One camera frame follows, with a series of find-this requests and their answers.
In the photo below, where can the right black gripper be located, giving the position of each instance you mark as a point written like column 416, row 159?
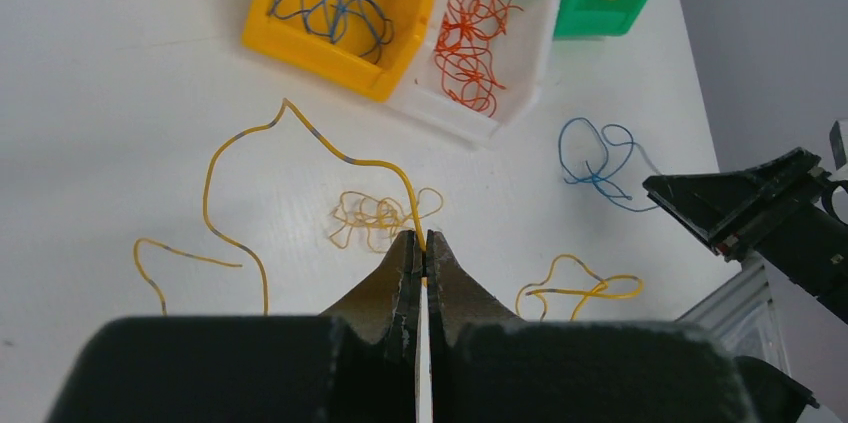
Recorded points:
column 770, row 208

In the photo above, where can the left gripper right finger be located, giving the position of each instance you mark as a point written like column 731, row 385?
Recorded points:
column 489, row 365

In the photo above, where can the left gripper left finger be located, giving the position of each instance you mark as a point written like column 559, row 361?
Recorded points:
column 354, row 362

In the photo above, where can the white plastic bin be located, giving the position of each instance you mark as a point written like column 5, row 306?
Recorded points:
column 480, row 67

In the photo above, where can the orange plastic bin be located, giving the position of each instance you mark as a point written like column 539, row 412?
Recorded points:
column 362, row 45

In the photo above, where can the right aluminium frame post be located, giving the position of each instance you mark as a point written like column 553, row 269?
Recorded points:
column 742, row 315

